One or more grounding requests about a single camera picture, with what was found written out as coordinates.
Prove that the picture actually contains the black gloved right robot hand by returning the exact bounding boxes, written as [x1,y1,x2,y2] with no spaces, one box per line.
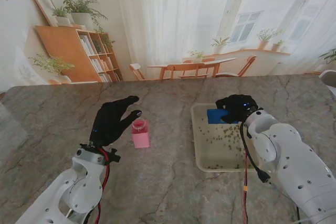
[215,93,263,125]

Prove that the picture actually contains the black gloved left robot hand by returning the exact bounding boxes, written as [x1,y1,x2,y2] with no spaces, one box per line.
[89,95,144,148]

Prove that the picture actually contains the blue scraper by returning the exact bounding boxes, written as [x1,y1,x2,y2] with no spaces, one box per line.
[206,108,241,125]

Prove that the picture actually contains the pink square jar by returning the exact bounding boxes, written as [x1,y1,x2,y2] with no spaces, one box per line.
[131,119,151,149]

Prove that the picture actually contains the cream baking tray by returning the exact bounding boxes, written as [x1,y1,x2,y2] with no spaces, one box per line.
[191,103,259,173]

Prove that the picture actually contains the scattered green beans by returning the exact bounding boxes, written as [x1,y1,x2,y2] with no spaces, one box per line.
[198,124,246,169]

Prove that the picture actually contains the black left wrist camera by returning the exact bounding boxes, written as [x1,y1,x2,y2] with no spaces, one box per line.
[104,148,122,166]

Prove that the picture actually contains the red left arm cable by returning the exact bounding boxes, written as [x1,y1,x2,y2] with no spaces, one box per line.
[93,148,111,224]

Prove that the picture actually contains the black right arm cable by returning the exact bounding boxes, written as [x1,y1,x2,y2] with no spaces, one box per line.
[239,123,272,184]

